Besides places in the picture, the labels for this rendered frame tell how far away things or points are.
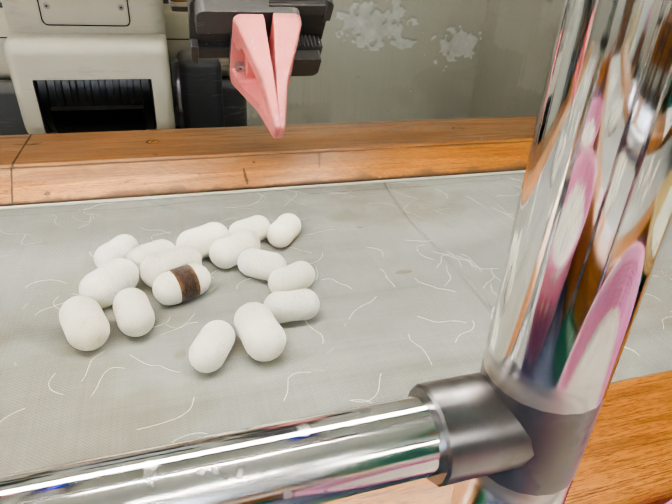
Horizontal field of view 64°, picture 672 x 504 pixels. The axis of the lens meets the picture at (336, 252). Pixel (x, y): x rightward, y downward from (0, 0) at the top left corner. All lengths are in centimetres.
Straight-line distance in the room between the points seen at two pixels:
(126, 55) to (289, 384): 70
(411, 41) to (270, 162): 213
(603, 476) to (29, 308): 29
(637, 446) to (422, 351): 11
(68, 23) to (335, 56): 166
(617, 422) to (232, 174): 35
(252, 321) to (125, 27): 72
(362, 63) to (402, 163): 200
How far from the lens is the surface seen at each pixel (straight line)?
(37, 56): 91
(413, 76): 262
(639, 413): 26
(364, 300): 33
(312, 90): 247
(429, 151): 54
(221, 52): 45
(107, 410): 27
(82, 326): 29
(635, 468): 23
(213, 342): 27
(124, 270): 33
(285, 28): 40
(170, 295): 31
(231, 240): 35
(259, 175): 48
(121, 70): 90
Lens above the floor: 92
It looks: 29 degrees down
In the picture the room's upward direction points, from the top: 3 degrees clockwise
